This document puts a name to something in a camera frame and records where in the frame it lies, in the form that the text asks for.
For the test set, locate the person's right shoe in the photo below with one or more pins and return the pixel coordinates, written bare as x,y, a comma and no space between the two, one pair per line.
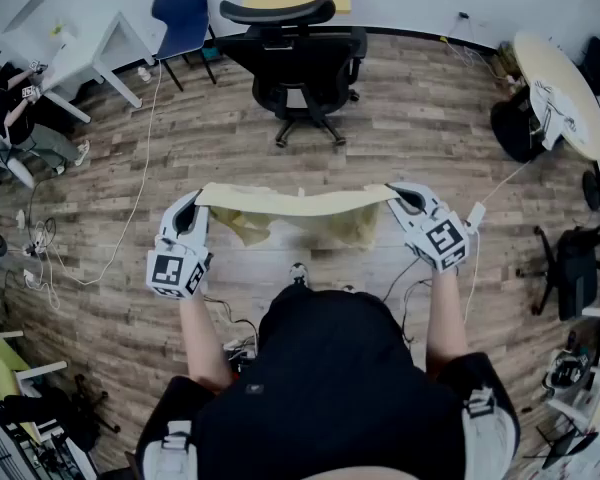
348,288

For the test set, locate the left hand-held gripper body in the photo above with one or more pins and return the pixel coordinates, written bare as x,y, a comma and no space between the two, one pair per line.
172,270

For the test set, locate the person's shoe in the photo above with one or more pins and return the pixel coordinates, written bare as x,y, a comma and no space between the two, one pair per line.
348,288
299,273

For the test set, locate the round wooden table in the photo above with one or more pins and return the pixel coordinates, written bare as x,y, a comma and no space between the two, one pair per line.
555,63

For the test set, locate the small plastic bottle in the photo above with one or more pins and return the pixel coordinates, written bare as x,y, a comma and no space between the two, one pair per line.
143,74

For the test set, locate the person's left forearm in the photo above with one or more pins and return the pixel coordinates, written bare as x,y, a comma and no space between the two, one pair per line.
205,338

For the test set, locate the black office chair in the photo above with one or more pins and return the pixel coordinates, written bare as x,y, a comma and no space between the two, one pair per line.
300,63

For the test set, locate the black swivel chair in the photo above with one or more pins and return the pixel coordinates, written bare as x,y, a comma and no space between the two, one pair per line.
575,268

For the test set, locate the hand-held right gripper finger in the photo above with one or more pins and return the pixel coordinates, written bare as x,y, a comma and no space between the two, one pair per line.
402,215
425,195

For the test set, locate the black and white gadget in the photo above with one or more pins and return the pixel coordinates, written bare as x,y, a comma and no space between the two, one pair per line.
567,370

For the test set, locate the white printed bag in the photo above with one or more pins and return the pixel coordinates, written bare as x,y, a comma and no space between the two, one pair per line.
555,108

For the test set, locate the pale yellow garment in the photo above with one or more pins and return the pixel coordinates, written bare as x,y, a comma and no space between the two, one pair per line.
290,205

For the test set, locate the person's left shoe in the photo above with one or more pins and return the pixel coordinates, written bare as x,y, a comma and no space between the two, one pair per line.
299,273

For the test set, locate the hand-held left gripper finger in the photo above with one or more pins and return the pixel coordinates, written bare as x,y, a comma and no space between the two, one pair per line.
170,213
202,223

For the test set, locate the white power strip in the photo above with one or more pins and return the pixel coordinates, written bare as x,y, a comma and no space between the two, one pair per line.
31,278
39,241

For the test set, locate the brown woven basket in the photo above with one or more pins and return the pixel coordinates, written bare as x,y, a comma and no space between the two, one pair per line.
507,58

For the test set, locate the lime green sheet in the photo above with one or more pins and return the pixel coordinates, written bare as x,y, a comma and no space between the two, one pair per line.
2,363

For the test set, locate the white power adapter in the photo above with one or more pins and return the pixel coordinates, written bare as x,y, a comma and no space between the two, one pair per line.
476,215

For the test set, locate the person's black shirt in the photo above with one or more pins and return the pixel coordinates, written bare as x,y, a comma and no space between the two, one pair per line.
330,393

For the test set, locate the small yellow toy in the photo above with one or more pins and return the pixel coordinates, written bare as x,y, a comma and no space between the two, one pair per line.
57,29

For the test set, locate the person's right forearm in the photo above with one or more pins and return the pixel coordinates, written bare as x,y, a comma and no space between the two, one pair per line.
445,318

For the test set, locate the blue plastic chair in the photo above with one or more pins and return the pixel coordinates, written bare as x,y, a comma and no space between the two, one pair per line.
180,13

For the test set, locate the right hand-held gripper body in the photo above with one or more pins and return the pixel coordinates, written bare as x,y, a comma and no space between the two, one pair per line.
442,240

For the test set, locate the teal box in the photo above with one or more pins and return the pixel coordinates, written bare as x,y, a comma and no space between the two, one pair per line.
211,54

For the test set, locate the black round stool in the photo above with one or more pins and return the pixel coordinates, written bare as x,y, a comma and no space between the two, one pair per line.
512,128

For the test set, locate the white table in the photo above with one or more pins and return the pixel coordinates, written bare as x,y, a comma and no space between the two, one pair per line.
80,53

